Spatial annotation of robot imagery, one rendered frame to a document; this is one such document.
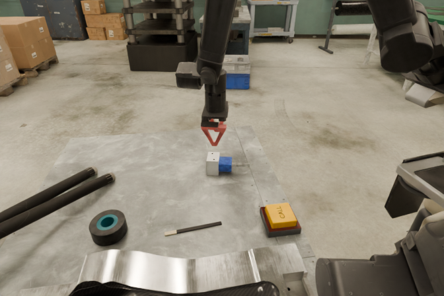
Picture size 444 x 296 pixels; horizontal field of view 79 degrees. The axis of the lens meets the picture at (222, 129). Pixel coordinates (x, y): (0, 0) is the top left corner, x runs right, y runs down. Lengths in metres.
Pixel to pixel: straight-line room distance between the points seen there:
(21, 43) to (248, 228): 4.46
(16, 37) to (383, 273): 4.78
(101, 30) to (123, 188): 6.40
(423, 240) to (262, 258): 0.31
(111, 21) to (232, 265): 6.69
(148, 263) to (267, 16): 6.53
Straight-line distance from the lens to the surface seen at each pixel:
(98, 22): 7.14
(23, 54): 4.88
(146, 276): 0.51
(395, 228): 2.04
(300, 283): 0.57
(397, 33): 0.53
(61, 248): 0.76
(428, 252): 0.31
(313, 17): 7.01
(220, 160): 0.84
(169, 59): 4.36
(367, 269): 0.37
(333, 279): 0.36
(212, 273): 0.54
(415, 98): 0.69
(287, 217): 0.69
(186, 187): 0.81
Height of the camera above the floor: 1.34
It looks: 30 degrees down
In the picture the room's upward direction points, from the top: straight up
